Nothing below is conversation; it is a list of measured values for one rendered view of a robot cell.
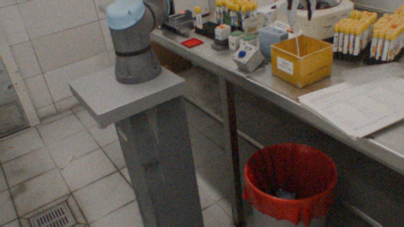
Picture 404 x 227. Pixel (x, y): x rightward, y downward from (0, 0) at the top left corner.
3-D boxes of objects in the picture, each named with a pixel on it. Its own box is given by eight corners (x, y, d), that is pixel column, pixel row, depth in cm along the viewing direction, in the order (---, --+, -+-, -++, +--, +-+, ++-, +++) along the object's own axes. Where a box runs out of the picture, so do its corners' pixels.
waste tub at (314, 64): (270, 74, 120) (270, 45, 115) (301, 61, 125) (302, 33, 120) (300, 89, 110) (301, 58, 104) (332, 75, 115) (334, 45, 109)
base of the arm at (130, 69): (121, 89, 114) (114, 59, 109) (111, 72, 126) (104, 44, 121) (168, 75, 118) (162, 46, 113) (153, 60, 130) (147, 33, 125)
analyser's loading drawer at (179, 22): (158, 23, 171) (156, 12, 168) (170, 19, 174) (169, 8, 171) (181, 33, 156) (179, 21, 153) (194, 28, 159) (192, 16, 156)
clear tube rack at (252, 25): (215, 26, 164) (214, 10, 160) (233, 20, 168) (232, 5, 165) (245, 37, 149) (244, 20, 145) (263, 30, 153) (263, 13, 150)
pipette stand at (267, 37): (256, 57, 132) (255, 30, 127) (271, 50, 135) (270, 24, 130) (276, 65, 125) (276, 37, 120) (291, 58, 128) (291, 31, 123)
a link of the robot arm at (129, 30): (106, 52, 114) (95, 9, 107) (127, 36, 125) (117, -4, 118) (140, 53, 110) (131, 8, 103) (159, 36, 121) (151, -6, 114)
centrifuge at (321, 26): (259, 34, 151) (258, 4, 144) (318, 17, 159) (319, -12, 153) (296, 53, 132) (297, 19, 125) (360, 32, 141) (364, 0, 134)
